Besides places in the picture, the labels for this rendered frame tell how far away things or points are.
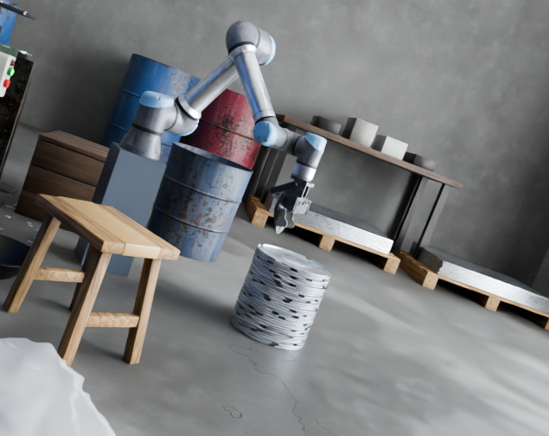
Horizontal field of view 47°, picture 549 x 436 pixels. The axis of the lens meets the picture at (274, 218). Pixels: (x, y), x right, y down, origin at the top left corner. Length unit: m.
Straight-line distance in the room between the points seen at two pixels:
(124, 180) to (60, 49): 3.59
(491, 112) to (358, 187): 1.43
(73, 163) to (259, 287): 1.01
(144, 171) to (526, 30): 4.73
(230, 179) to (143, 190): 0.71
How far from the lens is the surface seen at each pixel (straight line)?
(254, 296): 2.26
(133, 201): 2.35
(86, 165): 2.75
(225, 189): 2.96
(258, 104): 2.10
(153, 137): 2.35
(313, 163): 2.13
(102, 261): 1.56
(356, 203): 5.93
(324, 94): 5.79
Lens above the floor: 0.70
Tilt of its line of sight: 7 degrees down
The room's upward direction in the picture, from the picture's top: 21 degrees clockwise
